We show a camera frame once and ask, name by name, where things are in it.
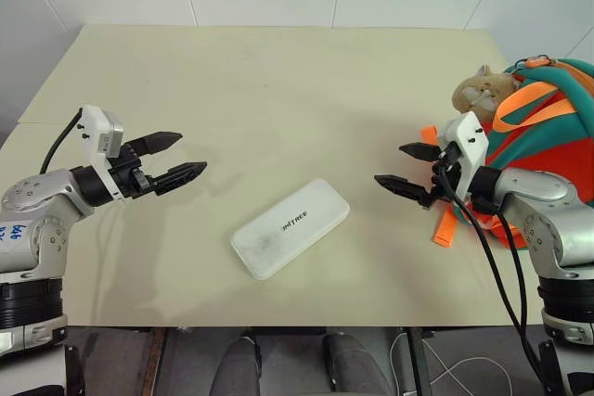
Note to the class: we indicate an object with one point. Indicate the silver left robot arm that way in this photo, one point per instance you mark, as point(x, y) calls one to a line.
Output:
point(44, 210)

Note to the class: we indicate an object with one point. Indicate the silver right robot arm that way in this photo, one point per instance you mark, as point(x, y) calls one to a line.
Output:
point(543, 194)

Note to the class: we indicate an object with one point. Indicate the white rectangular case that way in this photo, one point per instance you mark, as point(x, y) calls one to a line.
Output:
point(290, 228)

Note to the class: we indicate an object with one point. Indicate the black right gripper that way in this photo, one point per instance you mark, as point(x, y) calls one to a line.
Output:
point(434, 193)

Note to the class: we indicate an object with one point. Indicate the beige plush toy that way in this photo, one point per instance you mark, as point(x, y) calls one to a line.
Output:
point(480, 92)

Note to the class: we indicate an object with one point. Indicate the black upright bar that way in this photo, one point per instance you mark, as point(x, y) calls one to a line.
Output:
point(550, 368)
point(75, 370)

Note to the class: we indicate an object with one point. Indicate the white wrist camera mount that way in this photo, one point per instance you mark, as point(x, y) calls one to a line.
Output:
point(471, 145)
point(98, 129)

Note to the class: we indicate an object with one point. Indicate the teal and orange backpack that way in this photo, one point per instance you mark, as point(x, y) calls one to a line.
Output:
point(538, 145)

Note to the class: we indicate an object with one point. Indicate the brown wooden table leg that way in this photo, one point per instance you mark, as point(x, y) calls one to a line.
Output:
point(153, 361)

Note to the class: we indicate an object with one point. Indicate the black metal table leg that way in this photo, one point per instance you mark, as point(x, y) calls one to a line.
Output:
point(420, 363)

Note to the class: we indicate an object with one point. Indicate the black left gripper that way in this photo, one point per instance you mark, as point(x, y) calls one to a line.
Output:
point(130, 179)

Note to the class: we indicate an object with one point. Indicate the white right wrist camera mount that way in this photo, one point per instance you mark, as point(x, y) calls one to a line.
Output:
point(471, 145)

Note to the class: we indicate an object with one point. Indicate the dark rounded shape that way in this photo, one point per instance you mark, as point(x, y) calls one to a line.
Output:
point(236, 368)
point(352, 368)

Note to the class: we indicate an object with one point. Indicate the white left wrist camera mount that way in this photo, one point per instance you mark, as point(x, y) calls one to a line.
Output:
point(98, 129)

